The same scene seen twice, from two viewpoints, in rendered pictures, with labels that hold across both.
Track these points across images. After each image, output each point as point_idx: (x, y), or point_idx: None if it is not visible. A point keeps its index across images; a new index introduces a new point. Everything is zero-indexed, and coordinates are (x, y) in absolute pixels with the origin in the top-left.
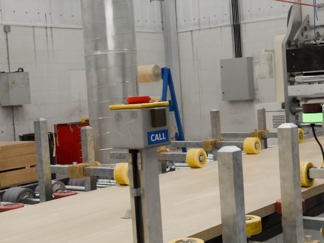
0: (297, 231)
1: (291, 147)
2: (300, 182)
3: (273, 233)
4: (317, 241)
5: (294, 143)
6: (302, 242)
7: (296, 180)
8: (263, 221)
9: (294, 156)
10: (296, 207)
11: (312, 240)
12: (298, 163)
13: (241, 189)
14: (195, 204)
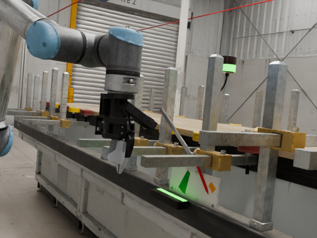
0: (160, 130)
1: (164, 80)
2: (166, 103)
3: (253, 168)
4: (171, 146)
5: (166, 79)
6: (162, 139)
7: (164, 100)
8: (243, 152)
9: (164, 86)
10: (162, 116)
11: (174, 146)
12: (167, 91)
13: (134, 93)
14: None
